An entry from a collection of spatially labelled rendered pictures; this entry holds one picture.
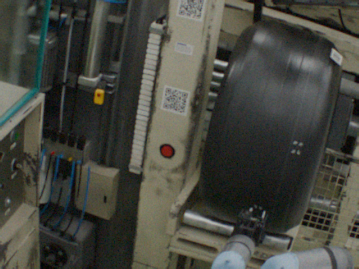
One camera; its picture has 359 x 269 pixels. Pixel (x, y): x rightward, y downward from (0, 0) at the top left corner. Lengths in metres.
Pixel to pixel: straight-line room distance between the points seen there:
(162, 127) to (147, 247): 0.43
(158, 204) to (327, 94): 0.68
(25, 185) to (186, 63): 0.58
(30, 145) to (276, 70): 0.70
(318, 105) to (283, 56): 0.16
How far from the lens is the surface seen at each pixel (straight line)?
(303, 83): 1.99
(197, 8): 2.11
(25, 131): 2.14
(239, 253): 1.82
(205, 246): 2.35
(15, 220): 2.19
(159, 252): 2.49
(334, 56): 2.11
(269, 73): 2.00
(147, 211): 2.42
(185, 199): 2.30
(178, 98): 2.22
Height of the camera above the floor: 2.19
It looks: 28 degrees down
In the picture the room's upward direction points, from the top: 10 degrees clockwise
